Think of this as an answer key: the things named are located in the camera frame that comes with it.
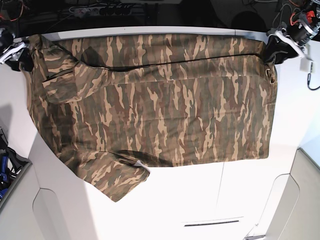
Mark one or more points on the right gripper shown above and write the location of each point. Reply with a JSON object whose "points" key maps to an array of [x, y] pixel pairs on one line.
{"points": [[15, 54]]}

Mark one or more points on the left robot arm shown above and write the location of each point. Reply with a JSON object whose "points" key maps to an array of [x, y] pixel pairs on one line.
{"points": [[309, 5]]}

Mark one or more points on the camouflage T-shirt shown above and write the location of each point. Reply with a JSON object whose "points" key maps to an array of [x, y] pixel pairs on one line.
{"points": [[111, 107]]}

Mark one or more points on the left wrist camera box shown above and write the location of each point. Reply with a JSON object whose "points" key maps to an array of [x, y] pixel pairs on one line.
{"points": [[306, 65]]}

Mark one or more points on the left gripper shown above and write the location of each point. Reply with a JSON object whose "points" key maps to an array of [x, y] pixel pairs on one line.
{"points": [[289, 41]]}

